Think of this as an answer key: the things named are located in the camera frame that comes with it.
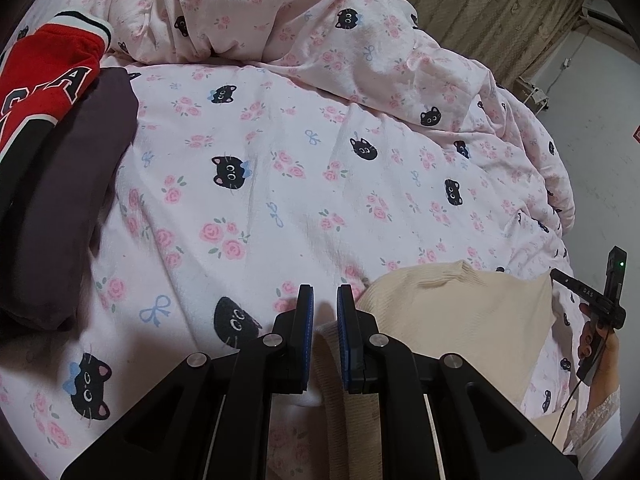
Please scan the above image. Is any dark purple folded garment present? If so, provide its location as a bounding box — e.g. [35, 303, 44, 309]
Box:
[0, 66, 140, 334]

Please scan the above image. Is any person's right forearm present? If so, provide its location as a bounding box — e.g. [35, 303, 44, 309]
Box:
[569, 377, 629, 468]

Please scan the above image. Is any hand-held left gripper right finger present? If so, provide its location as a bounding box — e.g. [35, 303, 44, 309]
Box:
[336, 284, 584, 480]

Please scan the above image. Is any beige knit sweater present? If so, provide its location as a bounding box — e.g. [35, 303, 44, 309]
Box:
[270, 259, 556, 480]

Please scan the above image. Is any beige patterned curtain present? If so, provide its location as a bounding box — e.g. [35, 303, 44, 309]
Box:
[379, 0, 587, 92]

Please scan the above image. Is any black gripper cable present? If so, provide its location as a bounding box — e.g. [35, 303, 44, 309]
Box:
[550, 330, 609, 444]

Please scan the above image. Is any person's right hand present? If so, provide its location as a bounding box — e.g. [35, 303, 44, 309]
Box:
[577, 302, 622, 387]

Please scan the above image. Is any pink cat-print bedsheet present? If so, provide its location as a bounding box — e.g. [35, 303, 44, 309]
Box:
[0, 57, 587, 480]

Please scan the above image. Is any red lettered jersey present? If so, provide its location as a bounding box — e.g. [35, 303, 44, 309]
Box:
[0, 10, 114, 211]

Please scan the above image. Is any white shelf rack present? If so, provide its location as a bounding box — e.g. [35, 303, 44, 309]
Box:
[515, 77, 552, 114]

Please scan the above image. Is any pink cat-print duvet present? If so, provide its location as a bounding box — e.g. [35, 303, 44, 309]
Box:
[50, 0, 577, 237]

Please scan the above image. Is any white air conditioner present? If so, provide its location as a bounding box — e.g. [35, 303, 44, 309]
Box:
[579, 0, 627, 29]

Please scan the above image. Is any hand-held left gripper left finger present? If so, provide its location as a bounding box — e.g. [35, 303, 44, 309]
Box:
[60, 284, 316, 480]

